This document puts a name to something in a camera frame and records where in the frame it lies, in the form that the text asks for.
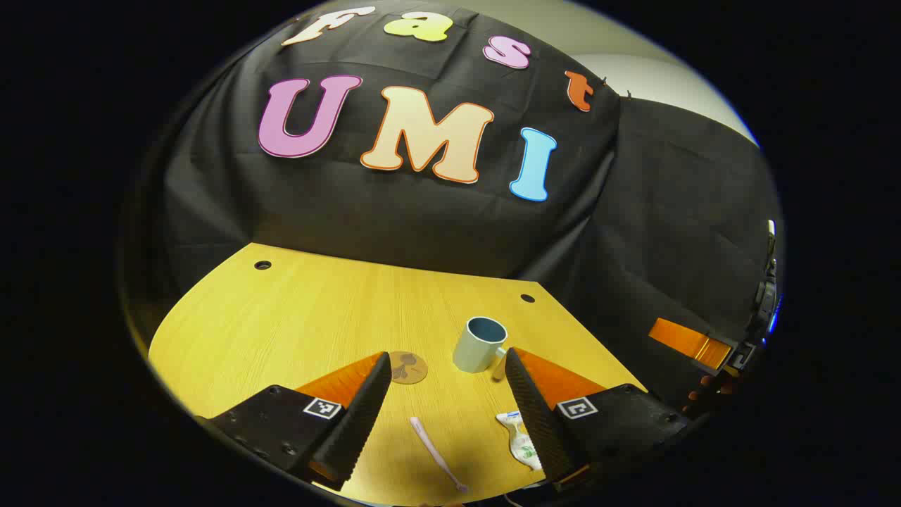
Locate light blue cup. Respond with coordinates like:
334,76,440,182
453,316,510,382

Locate white toothpaste tube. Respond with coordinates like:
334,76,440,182
496,411,544,471

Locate black backdrop cloth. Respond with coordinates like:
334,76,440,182
151,0,782,423

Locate round cork coaster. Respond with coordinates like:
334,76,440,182
387,351,429,385

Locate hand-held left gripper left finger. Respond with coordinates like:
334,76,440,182
194,351,393,492

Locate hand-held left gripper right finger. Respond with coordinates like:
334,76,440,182
504,346,689,494

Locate pink toothbrush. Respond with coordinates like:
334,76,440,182
410,416,470,494

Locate wooden desktop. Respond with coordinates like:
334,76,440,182
148,243,648,506

